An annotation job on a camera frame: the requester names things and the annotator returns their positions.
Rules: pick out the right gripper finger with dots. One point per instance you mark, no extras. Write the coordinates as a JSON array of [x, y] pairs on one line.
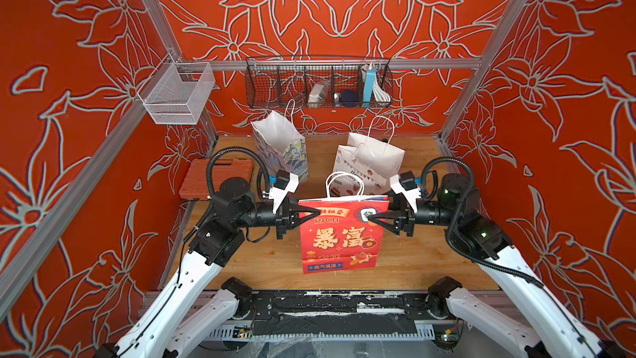
[[389, 215], [389, 223]]

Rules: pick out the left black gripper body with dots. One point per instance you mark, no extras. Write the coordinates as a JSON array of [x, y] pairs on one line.
[[281, 221]]

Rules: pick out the white slotted cable duct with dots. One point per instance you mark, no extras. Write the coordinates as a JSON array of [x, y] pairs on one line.
[[237, 333]]

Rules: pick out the black wire wall basket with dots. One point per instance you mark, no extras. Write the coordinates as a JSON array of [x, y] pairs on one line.
[[273, 82]]

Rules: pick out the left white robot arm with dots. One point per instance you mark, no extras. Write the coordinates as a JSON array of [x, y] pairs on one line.
[[169, 328]]

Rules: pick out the white wire mesh basket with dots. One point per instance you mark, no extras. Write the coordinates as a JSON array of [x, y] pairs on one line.
[[178, 93]]

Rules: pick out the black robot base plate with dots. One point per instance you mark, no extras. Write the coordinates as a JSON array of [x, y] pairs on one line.
[[338, 311]]

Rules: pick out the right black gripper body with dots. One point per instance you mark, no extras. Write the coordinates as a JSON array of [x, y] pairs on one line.
[[407, 209]]

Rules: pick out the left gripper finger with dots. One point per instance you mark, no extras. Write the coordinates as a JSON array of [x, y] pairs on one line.
[[305, 205], [301, 218]]

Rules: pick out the light blue box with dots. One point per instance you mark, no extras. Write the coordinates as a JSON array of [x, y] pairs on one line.
[[369, 76]]

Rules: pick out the red RICH paper bag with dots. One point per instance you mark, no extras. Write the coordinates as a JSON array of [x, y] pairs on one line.
[[342, 238]]

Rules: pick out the dark blue round object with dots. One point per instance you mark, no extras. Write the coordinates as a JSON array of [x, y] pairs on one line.
[[349, 98]]

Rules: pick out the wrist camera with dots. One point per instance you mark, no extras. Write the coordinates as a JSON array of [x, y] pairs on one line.
[[405, 185], [284, 183]]

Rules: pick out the white happy day paper bag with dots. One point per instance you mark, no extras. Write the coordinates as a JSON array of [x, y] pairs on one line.
[[369, 161]]

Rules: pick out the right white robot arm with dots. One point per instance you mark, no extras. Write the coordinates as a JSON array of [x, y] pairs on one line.
[[445, 195]]

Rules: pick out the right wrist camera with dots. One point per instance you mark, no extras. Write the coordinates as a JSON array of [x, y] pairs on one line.
[[405, 185]]

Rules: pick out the colourful patterned paper bag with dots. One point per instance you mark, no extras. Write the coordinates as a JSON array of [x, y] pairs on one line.
[[280, 145]]

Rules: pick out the silver packet in basket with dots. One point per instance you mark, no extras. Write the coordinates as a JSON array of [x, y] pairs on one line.
[[318, 94]]

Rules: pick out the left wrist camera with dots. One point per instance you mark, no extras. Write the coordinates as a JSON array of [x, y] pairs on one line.
[[284, 183]]

